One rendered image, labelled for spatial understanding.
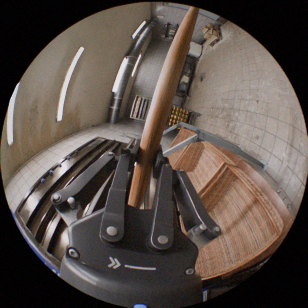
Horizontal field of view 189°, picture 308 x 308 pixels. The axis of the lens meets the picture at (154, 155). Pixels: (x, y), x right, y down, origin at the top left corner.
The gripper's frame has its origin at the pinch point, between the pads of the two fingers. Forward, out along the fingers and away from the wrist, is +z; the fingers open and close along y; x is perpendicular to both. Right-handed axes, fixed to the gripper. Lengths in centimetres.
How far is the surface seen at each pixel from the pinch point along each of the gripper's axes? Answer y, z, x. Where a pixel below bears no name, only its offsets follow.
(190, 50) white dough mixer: 66, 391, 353
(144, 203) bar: 3.0, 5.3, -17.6
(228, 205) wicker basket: 60, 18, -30
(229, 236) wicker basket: 60, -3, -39
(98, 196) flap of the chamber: -19.9, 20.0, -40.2
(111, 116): -121, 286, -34
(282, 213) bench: 61, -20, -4
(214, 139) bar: 35.1, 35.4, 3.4
